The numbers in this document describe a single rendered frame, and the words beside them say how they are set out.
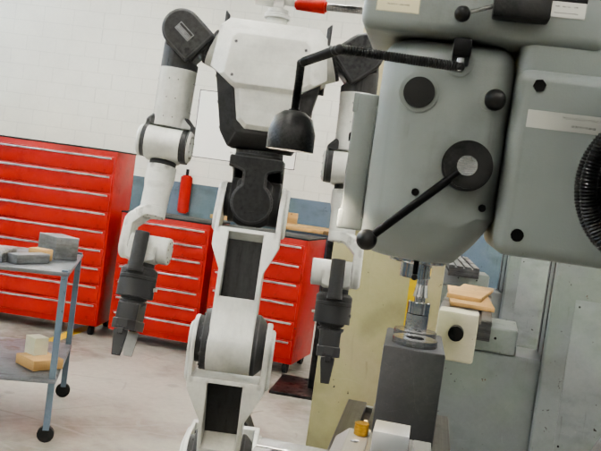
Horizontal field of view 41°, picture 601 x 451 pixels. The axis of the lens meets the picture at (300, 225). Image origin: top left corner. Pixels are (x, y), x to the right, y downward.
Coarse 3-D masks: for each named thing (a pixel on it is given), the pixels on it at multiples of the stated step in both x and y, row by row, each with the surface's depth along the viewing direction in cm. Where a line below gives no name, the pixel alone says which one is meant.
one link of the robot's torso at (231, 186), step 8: (232, 184) 194; (272, 184) 196; (280, 184) 197; (232, 192) 193; (272, 192) 194; (280, 192) 194; (224, 200) 194; (224, 208) 195; (272, 208) 193; (232, 216) 195; (272, 216) 194; (240, 224) 195; (256, 224) 194; (264, 224) 195; (272, 224) 196
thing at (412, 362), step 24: (408, 336) 161; (432, 336) 167; (384, 360) 155; (408, 360) 155; (432, 360) 154; (384, 384) 155; (408, 384) 155; (432, 384) 154; (384, 408) 156; (408, 408) 155; (432, 408) 154; (432, 432) 154
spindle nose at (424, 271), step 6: (402, 264) 123; (408, 264) 122; (402, 270) 123; (408, 270) 122; (420, 270) 122; (426, 270) 122; (402, 276) 123; (408, 276) 122; (420, 276) 122; (426, 276) 122
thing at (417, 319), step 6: (408, 306) 169; (408, 312) 169; (414, 312) 168; (420, 312) 168; (426, 312) 168; (408, 318) 169; (414, 318) 168; (420, 318) 168; (426, 318) 168; (408, 324) 169; (414, 324) 168; (420, 324) 168; (426, 324) 168; (414, 330) 168; (420, 330) 168; (426, 330) 169
